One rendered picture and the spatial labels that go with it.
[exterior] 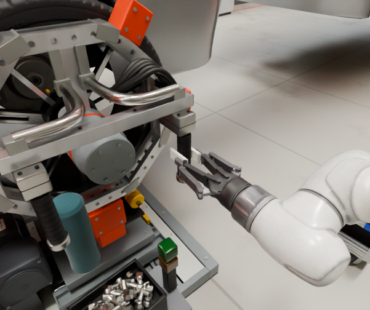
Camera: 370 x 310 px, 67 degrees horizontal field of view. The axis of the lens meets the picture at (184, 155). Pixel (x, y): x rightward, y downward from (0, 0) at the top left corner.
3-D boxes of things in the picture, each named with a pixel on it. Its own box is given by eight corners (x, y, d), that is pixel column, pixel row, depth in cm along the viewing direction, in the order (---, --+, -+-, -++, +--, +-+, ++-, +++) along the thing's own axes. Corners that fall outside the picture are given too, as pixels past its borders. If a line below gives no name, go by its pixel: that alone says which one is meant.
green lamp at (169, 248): (169, 245, 75) (169, 235, 73) (178, 255, 73) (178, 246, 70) (157, 253, 73) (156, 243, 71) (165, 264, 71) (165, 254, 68)
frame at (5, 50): (162, 164, 110) (153, 10, 77) (172, 173, 105) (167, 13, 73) (10, 235, 83) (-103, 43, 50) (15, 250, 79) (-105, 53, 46)
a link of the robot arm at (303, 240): (248, 246, 58) (289, 206, 62) (317, 307, 48) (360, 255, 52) (245, 220, 50) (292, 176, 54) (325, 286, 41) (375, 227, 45)
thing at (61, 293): (131, 206, 158) (129, 194, 152) (168, 251, 135) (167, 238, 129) (38, 254, 133) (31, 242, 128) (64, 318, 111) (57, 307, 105)
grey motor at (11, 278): (39, 237, 142) (13, 186, 121) (68, 304, 116) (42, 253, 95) (-1, 256, 133) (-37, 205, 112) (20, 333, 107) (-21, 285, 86)
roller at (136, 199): (112, 168, 123) (111, 157, 119) (148, 208, 104) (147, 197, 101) (100, 173, 120) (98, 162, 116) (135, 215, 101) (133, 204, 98)
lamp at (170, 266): (170, 256, 78) (170, 246, 76) (178, 266, 76) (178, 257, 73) (158, 264, 76) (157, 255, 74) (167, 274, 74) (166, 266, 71)
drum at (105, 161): (106, 138, 88) (97, 96, 79) (141, 173, 74) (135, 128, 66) (60, 155, 81) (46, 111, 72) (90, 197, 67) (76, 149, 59)
